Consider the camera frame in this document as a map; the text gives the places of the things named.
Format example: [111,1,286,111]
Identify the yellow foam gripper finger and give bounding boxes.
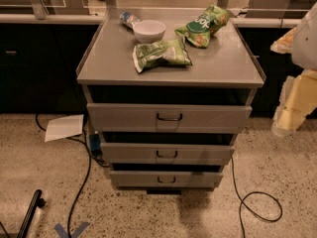
[271,69,317,137]

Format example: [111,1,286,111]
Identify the grey bottom drawer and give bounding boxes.
[110,171,222,188]

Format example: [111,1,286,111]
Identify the grey drawer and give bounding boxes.
[87,103,252,134]
[110,171,222,188]
[101,143,234,166]

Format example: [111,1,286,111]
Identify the grey drawer cabinet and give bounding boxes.
[77,9,264,190]

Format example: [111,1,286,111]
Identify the grey middle drawer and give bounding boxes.
[101,143,234,166]

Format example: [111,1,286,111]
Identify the grey top drawer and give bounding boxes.
[87,103,252,134]

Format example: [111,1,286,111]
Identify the green chip bag rear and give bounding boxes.
[174,5,229,49]

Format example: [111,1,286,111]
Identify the green chip bag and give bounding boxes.
[132,38,192,73]
[174,5,229,49]

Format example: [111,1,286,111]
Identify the green chip bag front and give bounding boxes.
[132,38,192,73]

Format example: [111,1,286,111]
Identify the white bowl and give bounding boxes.
[133,20,166,44]

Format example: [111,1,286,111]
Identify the blue silver snack packet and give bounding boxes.
[120,11,141,29]

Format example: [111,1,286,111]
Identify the blue power adapter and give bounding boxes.
[89,134,102,156]

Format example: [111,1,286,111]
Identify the white paper sheet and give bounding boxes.
[45,115,83,142]

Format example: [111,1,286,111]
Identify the dark counter cabinets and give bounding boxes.
[0,23,97,114]

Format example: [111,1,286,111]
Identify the blue tape cross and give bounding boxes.
[53,221,91,238]

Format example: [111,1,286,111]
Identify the black bar foot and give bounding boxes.
[17,189,46,238]

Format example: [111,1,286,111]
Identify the black cable right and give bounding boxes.
[230,157,284,238]

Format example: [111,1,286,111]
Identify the black cable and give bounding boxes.
[34,113,110,238]
[230,157,284,238]

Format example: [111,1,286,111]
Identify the black cable left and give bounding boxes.
[34,113,110,238]

